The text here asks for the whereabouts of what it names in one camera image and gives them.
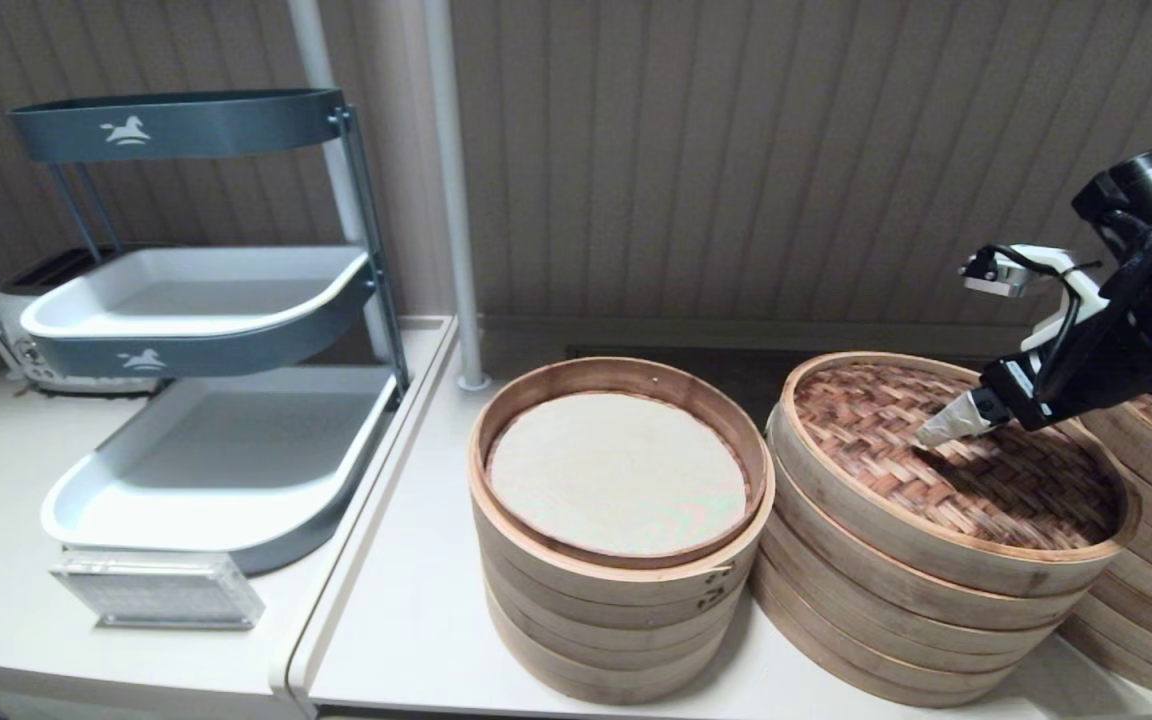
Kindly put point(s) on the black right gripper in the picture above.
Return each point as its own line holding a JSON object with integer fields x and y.
{"x": 1086, "y": 370}

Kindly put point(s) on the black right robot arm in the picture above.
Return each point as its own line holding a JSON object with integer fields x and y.
{"x": 1146, "y": 190}

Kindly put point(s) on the white round steamer liner cloth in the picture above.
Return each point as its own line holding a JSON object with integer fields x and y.
{"x": 616, "y": 470}

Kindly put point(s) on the black recessed cooktop panel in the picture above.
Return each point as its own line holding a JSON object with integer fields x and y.
{"x": 736, "y": 370}

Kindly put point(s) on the white metal support pole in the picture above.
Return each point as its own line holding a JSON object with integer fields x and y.
{"x": 451, "y": 200}
{"x": 308, "y": 40}

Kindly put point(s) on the dark grey white-lined rack tray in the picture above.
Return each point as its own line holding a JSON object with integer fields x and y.
{"x": 216, "y": 125}
{"x": 226, "y": 460}
{"x": 196, "y": 298}

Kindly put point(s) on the clear acrylic warning sign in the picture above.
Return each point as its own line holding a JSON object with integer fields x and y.
{"x": 158, "y": 590}

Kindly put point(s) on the white retro toaster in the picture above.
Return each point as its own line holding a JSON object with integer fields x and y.
{"x": 8, "y": 318}

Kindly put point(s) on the white-mounted right wrist camera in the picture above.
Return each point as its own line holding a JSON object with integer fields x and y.
{"x": 1051, "y": 270}

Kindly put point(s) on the dark grey metal rack frame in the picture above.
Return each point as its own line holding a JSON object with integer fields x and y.
{"x": 361, "y": 200}

